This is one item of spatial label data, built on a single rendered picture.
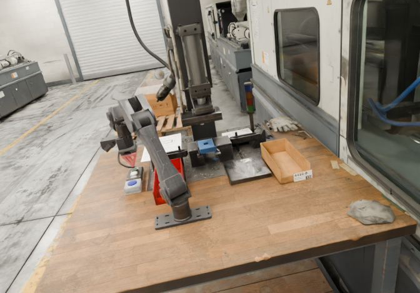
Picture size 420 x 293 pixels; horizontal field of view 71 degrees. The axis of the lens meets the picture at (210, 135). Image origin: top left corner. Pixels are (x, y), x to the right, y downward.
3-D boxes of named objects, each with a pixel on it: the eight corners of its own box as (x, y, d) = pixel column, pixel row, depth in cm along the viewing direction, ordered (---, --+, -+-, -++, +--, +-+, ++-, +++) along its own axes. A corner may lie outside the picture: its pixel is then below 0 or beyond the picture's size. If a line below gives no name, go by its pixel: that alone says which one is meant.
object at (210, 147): (200, 155, 127) (200, 149, 126) (197, 141, 141) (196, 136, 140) (217, 152, 127) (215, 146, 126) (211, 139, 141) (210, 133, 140)
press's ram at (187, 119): (184, 134, 128) (169, 66, 116) (180, 115, 152) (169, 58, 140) (224, 126, 129) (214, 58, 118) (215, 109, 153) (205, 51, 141)
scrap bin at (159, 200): (155, 205, 112) (152, 192, 110) (157, 173, 135) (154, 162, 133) (186, 198, 113) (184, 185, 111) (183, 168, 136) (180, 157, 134)
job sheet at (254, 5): (253, 38, 285) (250, 0, 272) (254, 38, 285) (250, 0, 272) (259, 40, 261) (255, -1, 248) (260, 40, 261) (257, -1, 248)
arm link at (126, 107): (104, 109, 124) (121, 98, 98) (124, 103, 128) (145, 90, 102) (114, 136, 126) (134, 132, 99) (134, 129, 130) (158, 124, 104)
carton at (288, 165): (280, 186, 113) (279, 168, 110) (261, 157, 136) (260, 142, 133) (312, 179, 114) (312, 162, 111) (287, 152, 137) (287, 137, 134)
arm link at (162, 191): (158, 187, 98) (165, 193, 94) (180, 176, 103) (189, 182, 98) (162, 202, 101) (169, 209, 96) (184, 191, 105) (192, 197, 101)
